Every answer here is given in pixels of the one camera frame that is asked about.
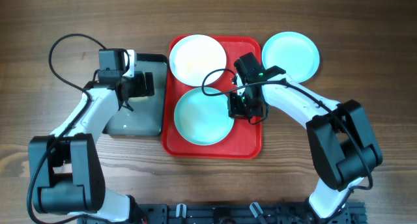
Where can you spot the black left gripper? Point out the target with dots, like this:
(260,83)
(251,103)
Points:
(137,84)

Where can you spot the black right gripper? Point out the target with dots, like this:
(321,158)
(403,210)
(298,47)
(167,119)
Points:
(234,111)

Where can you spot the light blue plate front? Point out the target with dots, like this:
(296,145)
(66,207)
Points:
(201,116)

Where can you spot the light blue plate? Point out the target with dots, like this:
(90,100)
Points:
(294,52)
(201,116)

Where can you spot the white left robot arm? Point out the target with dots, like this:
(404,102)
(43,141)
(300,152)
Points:
(66,174)

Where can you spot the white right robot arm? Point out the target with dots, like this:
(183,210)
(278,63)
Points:
(342,143)

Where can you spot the red plastic serving tray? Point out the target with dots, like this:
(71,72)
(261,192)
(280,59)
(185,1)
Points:
(242,143)

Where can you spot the grey metal wash tray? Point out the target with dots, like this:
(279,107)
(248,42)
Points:
(147,117)

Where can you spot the white round plate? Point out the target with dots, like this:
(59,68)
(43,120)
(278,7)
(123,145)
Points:
(193,57)

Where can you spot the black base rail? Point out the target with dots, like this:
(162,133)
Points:
(280,213)

